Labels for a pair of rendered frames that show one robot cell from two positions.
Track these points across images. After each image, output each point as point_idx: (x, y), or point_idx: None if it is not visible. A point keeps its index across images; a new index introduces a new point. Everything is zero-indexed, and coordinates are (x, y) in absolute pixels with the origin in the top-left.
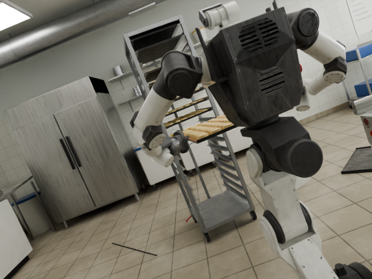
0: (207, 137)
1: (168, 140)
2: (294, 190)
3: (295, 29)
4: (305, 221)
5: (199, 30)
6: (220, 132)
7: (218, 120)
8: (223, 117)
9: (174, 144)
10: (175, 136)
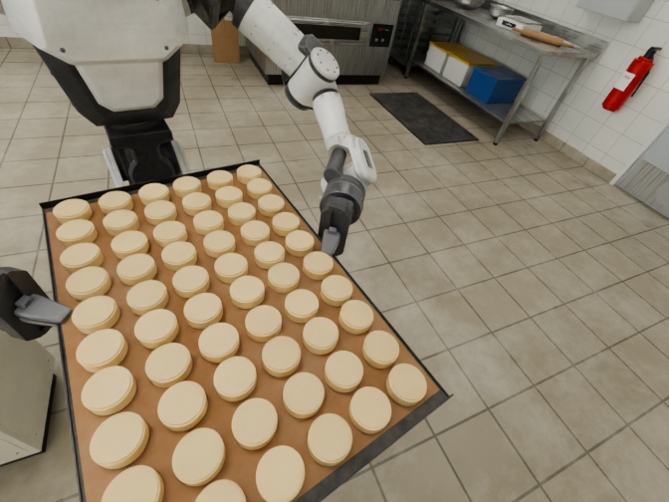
0: (236, 165)
1: (328, 163)
2: None
3: None
4: None
5: None
6: (208, 171)
7: (216, 306)
8: (194, 382)
9: (326, 187)
10: (334, 197)
